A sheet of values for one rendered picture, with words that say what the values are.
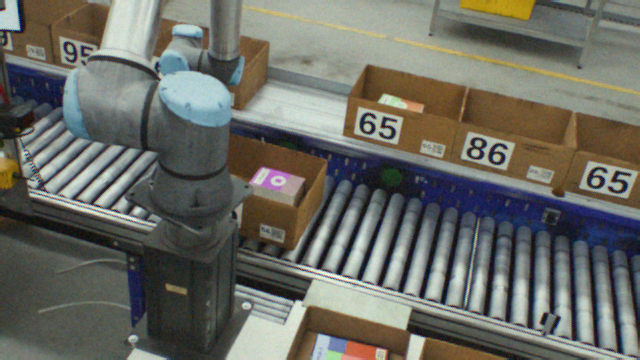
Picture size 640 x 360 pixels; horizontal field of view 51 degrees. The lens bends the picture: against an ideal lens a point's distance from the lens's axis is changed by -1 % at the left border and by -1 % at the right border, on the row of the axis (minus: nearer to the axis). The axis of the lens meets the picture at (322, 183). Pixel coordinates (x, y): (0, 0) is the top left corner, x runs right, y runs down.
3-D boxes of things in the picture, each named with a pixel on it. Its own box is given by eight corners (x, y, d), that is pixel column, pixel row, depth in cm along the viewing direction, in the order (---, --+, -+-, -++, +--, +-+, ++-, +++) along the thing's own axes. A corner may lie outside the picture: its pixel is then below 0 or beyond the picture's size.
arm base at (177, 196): (200, 228, 144) (202, 192, 139) (130, 194, 150) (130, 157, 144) (248, 186, 159) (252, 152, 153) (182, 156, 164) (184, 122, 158)
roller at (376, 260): (357, 294, 204) (359, 282, 202) (390, 200, 246) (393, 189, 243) (373, 298, 204) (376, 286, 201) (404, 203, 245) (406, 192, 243)
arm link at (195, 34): (167, 31, 197) (176, 18, 205) (168, 70, 204) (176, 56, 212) (198, 35, 197) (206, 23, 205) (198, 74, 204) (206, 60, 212)
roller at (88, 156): (37, 201, 223) (35, 189, 220) (117, 129, 264) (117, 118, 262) (50, 205, 222) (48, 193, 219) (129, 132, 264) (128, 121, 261)
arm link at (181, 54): (196, 58, 187) (206, 40, 198) (155, 51, 187) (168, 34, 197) (195, 88, 193) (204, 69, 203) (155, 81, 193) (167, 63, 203)
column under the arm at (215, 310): (217, 375, 168) (220, 279, 149) (123, 344, 172) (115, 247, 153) (254, 306, 189) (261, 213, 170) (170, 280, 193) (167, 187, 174)
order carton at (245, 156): (179, 217, 217) (179, 173, 207) (218, 170, 240) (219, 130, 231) (294, 251, 209) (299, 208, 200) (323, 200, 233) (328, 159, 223)
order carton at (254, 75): (144, 88, 256) (142, 47, 247) (178, 59, 280) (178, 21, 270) (240, 112, 250) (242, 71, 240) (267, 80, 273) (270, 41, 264)
